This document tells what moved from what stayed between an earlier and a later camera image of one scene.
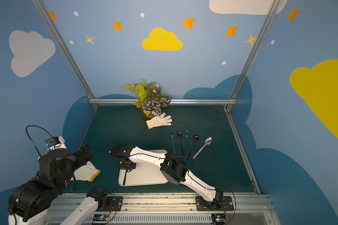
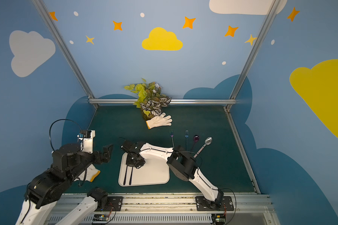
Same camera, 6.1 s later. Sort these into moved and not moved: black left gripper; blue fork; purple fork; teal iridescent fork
Moved: black left gripper
Not moved: blue fork; teal iridescent fork; purple fork
